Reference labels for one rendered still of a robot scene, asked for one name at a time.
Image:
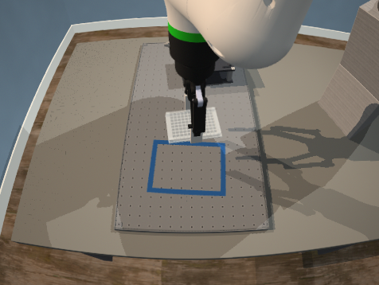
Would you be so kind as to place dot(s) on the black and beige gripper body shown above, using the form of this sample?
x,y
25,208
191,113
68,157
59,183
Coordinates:
x,y
195,75

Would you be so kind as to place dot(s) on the blue tape outline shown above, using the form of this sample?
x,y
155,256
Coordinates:
x,y
185,191

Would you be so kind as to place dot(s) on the black rectangular frame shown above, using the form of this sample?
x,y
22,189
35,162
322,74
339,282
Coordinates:
x,y
222,73

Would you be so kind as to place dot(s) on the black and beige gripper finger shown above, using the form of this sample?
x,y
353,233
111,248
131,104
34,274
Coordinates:
x,y
187,103
198,105

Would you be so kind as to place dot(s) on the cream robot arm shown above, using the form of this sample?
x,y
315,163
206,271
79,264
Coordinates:
x,y
249,34

